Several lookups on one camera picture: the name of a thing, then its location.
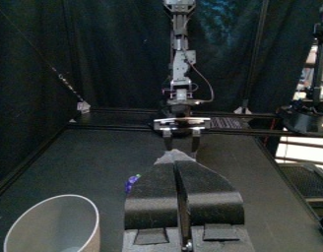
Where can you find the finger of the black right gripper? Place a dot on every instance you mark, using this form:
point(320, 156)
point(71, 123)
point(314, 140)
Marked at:
point(169, 139)
point(195, 141)

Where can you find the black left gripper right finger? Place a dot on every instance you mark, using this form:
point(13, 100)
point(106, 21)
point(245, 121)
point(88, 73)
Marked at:
point(210, 200)

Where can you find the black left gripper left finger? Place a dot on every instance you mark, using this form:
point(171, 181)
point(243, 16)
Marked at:
point(152, 197)

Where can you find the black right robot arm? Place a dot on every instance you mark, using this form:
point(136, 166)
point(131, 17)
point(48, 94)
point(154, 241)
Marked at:
point(181, 59)

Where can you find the black ribbed plate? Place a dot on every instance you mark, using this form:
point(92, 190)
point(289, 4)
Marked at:
point(226, 123)

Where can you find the purple toy grapes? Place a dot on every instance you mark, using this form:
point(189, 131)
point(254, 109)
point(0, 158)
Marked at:
point(132, 183)

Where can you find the black mesh panel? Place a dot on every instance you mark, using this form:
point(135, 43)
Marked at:
point(306, 180)

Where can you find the grey speckled cup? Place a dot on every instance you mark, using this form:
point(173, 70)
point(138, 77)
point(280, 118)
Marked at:
point(59, 226)

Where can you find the black cloth backdrop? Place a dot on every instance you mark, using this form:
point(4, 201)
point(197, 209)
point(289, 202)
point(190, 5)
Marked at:
point(116, 49)

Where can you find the white post foot bracket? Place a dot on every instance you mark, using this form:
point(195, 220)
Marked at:
point(243, 110)
point(83, 107)

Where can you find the grey metal frame post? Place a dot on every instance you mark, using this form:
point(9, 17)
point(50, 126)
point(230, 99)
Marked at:
point(257, 52)

